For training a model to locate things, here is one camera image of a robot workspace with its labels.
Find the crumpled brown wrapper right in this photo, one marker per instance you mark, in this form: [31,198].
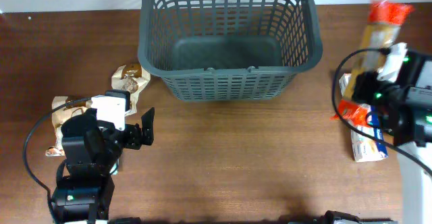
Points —
[132,78]

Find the light teal wrapped packet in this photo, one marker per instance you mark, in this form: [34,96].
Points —
[114,168]

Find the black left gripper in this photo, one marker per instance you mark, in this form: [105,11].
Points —
[133,136]

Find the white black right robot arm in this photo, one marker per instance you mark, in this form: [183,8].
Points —
[401,89]

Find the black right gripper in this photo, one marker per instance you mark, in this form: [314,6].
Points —
[363,87]

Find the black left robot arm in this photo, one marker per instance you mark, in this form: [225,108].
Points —
[92,147]

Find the orange tan cracker package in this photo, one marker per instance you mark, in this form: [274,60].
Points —
[383,26]

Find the crumpled brown wrapper left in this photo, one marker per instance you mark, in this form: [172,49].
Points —
[58,118]

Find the crumpled brown wrapper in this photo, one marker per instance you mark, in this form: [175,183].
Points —
[58,118]
[132,78]

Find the grey plastic basket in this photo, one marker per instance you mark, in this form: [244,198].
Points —
[224,50]

